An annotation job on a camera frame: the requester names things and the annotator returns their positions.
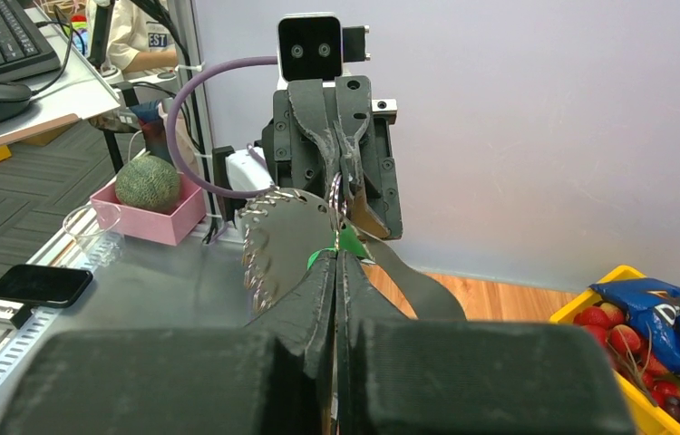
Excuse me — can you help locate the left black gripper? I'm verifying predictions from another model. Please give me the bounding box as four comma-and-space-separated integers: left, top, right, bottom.
260, 76, 403, 240

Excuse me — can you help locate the green netted melon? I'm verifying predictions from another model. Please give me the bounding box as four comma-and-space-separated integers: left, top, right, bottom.
114, 154, 181, 213

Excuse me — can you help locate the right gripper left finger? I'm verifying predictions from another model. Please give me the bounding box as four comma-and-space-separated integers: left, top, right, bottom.
0, 252, 336, 434

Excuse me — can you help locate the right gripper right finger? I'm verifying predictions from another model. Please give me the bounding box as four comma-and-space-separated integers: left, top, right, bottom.
335, 253, 636, 434

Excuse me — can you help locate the black smartphone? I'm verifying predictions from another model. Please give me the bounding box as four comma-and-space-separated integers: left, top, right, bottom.
0, 264, 93, 308

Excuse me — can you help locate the pink box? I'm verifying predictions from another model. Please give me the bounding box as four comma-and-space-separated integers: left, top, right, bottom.
90, 175, 207, 246

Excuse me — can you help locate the blue chip bag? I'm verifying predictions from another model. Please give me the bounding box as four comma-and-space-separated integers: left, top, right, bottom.
590, 277, 680, 377

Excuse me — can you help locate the clear plastic cup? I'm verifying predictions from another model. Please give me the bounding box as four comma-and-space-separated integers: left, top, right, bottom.
63, 203, 124, 266

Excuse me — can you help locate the white desk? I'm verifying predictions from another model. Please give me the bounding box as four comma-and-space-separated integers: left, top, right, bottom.
0, 2, 120, 147

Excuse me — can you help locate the large keyring with small rings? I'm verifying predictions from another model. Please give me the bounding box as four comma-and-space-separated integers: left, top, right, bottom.
237, 188, 466, 320

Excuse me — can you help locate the red cherries pile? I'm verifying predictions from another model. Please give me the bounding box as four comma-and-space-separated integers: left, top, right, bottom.
573, 301, 680, 407

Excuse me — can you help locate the person in white shirt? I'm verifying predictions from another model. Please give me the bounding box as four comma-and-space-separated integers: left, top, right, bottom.
107, 1, 179, 80

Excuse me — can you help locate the yellow plastic basket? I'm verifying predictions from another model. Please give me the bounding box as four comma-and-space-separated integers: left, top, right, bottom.
550, 266, 680, 434

